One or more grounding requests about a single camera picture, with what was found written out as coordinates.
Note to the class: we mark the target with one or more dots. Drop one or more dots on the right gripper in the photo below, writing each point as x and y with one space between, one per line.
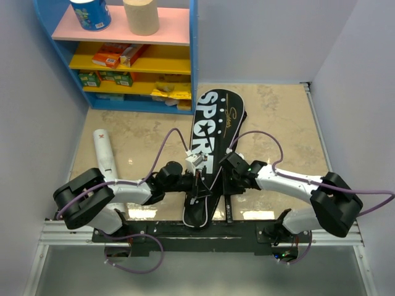
228 189

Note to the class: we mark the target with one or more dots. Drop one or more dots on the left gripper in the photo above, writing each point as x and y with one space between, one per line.
197 187

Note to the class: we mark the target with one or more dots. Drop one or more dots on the white badminton racket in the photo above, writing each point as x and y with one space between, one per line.
228 209

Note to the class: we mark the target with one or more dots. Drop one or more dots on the black racket cover bag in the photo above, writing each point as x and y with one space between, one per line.
218 117

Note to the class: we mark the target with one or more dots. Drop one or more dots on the white shuttlecock tube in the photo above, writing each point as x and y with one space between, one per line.
104 154

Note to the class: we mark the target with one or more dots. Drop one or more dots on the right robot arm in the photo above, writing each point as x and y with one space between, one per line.
332 205

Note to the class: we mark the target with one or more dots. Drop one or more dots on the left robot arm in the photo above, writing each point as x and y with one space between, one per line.
86 199

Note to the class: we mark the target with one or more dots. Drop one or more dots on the yellow snack bag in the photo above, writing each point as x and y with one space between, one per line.
164 91

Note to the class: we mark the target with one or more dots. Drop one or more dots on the green box right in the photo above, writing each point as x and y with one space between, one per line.
123 78

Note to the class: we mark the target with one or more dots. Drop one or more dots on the blue shelf unit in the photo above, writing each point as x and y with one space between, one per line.
171 55

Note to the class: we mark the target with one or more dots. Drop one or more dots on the green box middle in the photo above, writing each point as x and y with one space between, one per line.
106 75

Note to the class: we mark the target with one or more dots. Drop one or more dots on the red white box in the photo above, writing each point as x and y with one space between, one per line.
131 54

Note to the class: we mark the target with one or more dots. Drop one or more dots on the orange box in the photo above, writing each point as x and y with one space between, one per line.
108 55

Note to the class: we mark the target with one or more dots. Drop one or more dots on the brown paper roll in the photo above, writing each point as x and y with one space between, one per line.
142 16

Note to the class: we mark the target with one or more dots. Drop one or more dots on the blue snack canister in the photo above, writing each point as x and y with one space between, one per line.
93 15

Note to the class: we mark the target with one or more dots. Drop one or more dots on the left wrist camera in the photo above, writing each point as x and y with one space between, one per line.
193 161

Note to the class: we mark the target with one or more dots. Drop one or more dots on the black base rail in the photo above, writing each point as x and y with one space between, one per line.
245 236

